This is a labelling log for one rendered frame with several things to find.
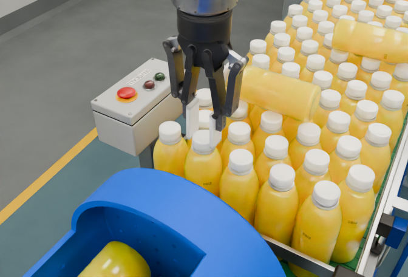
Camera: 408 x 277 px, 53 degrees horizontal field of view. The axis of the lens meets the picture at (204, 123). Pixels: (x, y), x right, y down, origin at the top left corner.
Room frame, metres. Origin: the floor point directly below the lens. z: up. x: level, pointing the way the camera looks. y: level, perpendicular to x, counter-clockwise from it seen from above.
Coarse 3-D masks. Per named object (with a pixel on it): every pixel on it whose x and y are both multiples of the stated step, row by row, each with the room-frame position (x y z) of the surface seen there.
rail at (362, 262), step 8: (400, 144) 0.65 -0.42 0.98; (400, 152) 0.63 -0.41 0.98; (392, 168) 0.58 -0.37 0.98; (392, 176) 0.56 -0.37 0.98; (384, 192) 0.52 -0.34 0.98; (384, 200) 0.50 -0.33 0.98; (376, 216) 0.46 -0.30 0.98; (376, 224) 0.44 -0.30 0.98; (368, 240) 0.41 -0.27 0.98; (368, 248) 0.40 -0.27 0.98; (360, 264) 0.37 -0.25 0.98; (360, 272) 0.35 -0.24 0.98
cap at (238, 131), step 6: (234, 126) 0.57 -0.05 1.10; (240, 126) 0.57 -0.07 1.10; (246, 126) 0.57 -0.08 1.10; (228, 132) 0.56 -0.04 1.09; (234, 132) 0.55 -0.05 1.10; (240, 132) 0.55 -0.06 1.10; (246, 132) 0.55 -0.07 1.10; (234, 138) 0.55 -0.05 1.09; (240, 138) 0.54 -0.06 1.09; (246, 138) 0.55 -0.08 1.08
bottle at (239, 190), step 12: (228, 168) 0.48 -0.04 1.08; (252, 168) 0.48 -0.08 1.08; (228, 180) 0.47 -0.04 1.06; (240, 180) 0.47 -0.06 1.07; (252, 180) 0.47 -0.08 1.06; (228, 192) 0.46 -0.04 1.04; (240, 192) 0.46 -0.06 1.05; (252, 192) 0.46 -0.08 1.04; (228, 204) 0.46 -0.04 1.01; (240, 204) 0.45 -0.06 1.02; (252, 204) 0.46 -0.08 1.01; (252, 216) 0.46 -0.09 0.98
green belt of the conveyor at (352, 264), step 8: (400, 136) 0.77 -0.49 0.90; (392, 160) 0.69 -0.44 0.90; (376, 200) 0.57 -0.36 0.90; (368, 224) 0.51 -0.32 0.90; (360, 248) 0.45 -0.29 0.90; (280, 264) 0.42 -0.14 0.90; (336, 264) 0.42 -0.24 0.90; (344, 264) 0.42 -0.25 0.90; (352, 264) 0.42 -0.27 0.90; (288, 272) 0.40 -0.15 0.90
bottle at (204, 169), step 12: (192, 156) 0.51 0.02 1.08; (204, 156) 0.51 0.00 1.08; (216, 156) 0.51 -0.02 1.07; (192, 168) 0.50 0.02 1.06; (204, 168) 0.50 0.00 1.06; (216, 168) 0.50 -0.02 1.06; (192, 180) 0.50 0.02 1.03; (204, 180) 0.49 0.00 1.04; (216, 180) 0.50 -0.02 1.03; (216, 192) 0.50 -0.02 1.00
